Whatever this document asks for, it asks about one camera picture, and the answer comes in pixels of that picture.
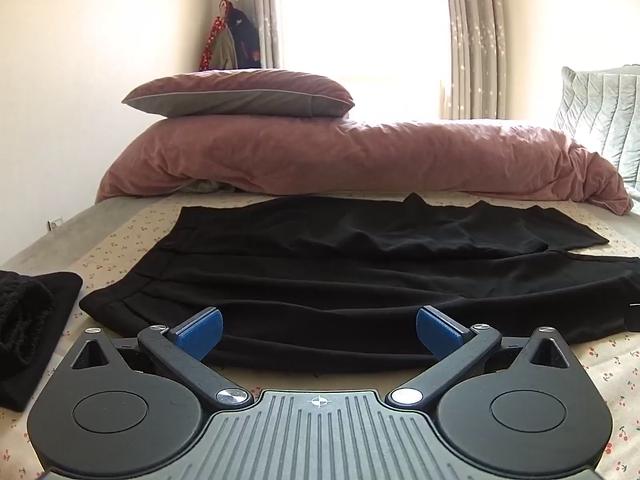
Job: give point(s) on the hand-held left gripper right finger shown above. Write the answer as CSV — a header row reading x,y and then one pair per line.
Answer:
x,y
437,330

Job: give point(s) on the black knit garment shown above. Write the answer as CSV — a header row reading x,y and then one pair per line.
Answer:
x,y
30,330

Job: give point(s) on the pink pillow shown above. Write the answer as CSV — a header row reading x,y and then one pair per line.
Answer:
x,y
240,92

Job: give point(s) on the pink duvet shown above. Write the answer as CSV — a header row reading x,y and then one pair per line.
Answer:
x,y
360,160

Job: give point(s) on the grey mattress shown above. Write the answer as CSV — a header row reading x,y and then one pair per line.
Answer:
x,y
60,225

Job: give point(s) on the grey quilted blanket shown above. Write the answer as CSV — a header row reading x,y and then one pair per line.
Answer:
x,y
602,110

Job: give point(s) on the grey patterned curtain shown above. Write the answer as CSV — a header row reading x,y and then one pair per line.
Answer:
x,y
257,5
470,35

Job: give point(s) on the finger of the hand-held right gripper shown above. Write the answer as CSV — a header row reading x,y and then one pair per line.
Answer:
x,y
634,318

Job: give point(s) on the wall socket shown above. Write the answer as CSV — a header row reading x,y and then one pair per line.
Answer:
x,y
55,221

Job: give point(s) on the grey cloth under duvet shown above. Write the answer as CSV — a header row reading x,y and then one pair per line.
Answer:
x,y
210,186

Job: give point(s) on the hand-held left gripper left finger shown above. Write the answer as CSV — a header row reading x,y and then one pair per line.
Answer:
x,y
200,332

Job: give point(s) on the hanging clothes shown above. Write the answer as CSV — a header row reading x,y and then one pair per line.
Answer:
x,y
230,40

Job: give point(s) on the black pants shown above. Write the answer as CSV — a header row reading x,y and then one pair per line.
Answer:
x,y
325,270

